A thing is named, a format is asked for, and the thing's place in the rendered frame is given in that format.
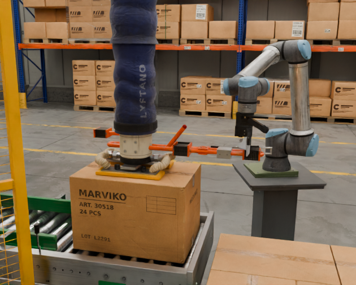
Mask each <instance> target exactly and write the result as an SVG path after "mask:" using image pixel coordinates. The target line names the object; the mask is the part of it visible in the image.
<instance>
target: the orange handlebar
mask: <svg viewBox="0 0 356 285"><path fill-rule="evenodd" d="M108 134H109V135H118V136H119V134H118V133H115V132H114V131H109V132H108ZM152 145H154V146H151V145H150V146H149V150H162V151H172V146H171V147H168V146H166V145H163V144H152ZM107 146H109V147H114V148H119V147H120V141H110V142H108V143H107ZM189 152H190V153H198V154H203V155H208V154H217V148H209V146H199V147H198V146H191V148H190V149H189ZM242 152H243V150H242V149H232V151H231V156H242ZM263 156H264V153H263V152H262V151H261V157H263Z"/></svg>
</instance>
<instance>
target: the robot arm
mask: <svg viewBox="0 0 356 285"><path fill-rule="evenodd" d="M310 58H311V46H310V44H309V42H308V41H307V40H291V41H280V42H276V43H273V44H270V45H268V46H266V47H265V48H264V49H263V51H262V54H261V55H260V56H259V57H257V58H256V59H255V60H253V61H252V62H251V63H250V64H249V65H248V66H246V67H245V68H244V69H243V70H242V71H241V72H239V73H238V74H237V75H235V76H234V77H233V78H227V79H225V80H224V83H223V90H224V93H225V94H226V95H227V96H238V108H237V111H238V112H237V113H236V125H235V136H238V137H244V138H242V139H240V143H238V145H237V146H238V147H239V148H241V149H244V150H246V157H247V156H248V155H249V153H250V145H251V137H252V132H253V126H254V127H256V128H257V129H259V130H260V131H261V132H263V133H265V134H266V137H265V147H272V154H271V155H270V154H265V159H264V162H263V165H262V169H263V170H266V171H270V172H285V171H289V170H290V169H291V165H290V162H289V160H288V155H293V156H304V157H313V156H314V155H315V154H316V152H317V150H318V146H319V136H318V135H317V134H314V129H313V128H311V126H310V101H309V76H308V60H309V59H310ZM279 61H288V65H289V79H290V97H291V108H292V126H293V128H292V129H291V130H290V132H288V129H287V128H275V129H269V128H268V127H267V126H265V125H263V124H262V123H260V122H258V121H257V120H255V119H253V118H252V117H251V116H254V113H255V112H256V111H257V97H258V96H264V95H265V94H267V93H268V92H269V90H270V83H269V81H268V80H267V79H266V78H263V77H259V78H258V76H259V75H260V74H261V73H262V72H264V71H265V70H266V69H267V68H268V67H269V66H270V65H272V64H275V63H277V62H279Z"/></svg>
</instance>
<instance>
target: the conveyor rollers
mask: <svg viewBox="0 0 356 285"><path fill-rule="evenodd" d="M1 208H2V216H1V210H0V226H2V219H3V225H6V224H8V225H6V226H3V227H0V228H5V229H11V230H16V224H15V223H14V222H15V215H13V214H15V212H14V208H8V207H3V206H1V207H0V209H1ZM3 208H6V209H3ZM31 212H32V213H31ZM44 212H45V211H40V210H35V211H33V210H30V209H28V213H29V224H30V223H31V222H33V221H34V220H35V219H37V218H38V217H39V216H41V215H42V214H43V213H44ZM8 215H13V216H8ZM55 215H57V212H51V211H48V212H46V213H45V214H44V215H42V216H41V217H39V218H38V219H37V220H35V221H34V222H33V223H31V224H30V232H34V224H36V223H38V224H39V228H40V227H41V226H42V225H43V224H45V223H46V222H47V221H49V220H50V219H52V217H54V216H55ZM69 215H70V214H67V213H59V214H58V215H57V216H56V217H55V218H53V219H52V220H51V221H50V222H48V223H47V224H45V225H44V226H43V227H42V228H40V233H44V234H48V233H49V232H50V231H51V230H52V229H54V228H55V227H56V226H57V225H58V224H60V223H61V222H62V221H63V220H65V219H66V218H67V217H68V216H69ZM5 216H8V217H5ZM1 217H4V218H1ZM11 223H12V224H11ZM13 224H14V225H13ZM204 225H205V224H204V223H201V224H200V226H199V232H198V234H197V236H196V239H195V241H194V243H193V245H192V247H191V249H190V252H189V254H188V256H187V258H186V260H185V263H184V264H183V266H182V267H183V268H188V266H189V264H190V261H191V259H192V256H193V253H194V250H195V248H196V246H197V243H198V240H199V237H200V235H201V232H202V230H203V227H204ZM71 226H72V217H71V216H70V217H69V218H68V219H67V220H66V221H65V222H63V223H62V224H61V225H60V226H59V227H58V228H56V229H55V230H54V231H53V232H52V233H51V234H53V235H57V239H58V238H59V237H60V236H61V235H63V234H64V233H65V232H66V231H67V230H68V229H69V228H70V227H71ZM9 227H10V228H9ZM72 240H73V236H72V229H71V230H70V231H69V232H68V233H67V234H65V235H64V236H63V237H62V238H61V239H60V240H59V241H58V242H57V245H58V249H57V250H56V252H61V251H62V250H63V249H64V248H65V247H66V246H67V245H68V244H69V243H70V242H71V241H72ZM78 251H79V249H74V248H73V244H72V245H71V246H70V247H69V248H68V249H67V250H66V251H65V253H73V254H76V253H77V252H78ZM93 253H94V252H93V251H85V250H83V251H82V253H81V254H82V255H87V256H92V255H93ZM109 255H110V254H109V253H101V252H99V254H98V255H97V256H96V257H104V258H108V256H109ZM125 258H126V256H122V255H117V254H116V255H115V256H114V258H113V259H118V260H124V259H125ZM141 260H142V258H138V257H132V258H131V259H130V261H135V262H141ZM158 262H159V261H158V260H151V259H149V260H148V262H147V263H149V264H158ZM164 265H166V266H175V265H176V263H174V262H167V261H166V263H165V264H164Z"/></svg>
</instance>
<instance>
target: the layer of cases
mask: <svg viewBox="0 0 356 285"><path fill-rule="evenodd" d="M206 285H356V248H353V247H342V246H336V245H331V246H329V245H326V244H316V243H305V242H300V241H289V240H279V239H268V238H262V237H252V236H242V235H231V234H220V237H219V241H218V245H217V247H216V251H215V256H214V259H213V262H212V266H211V270H210V273H209V277H208V280H207V284H206Z"/></svg>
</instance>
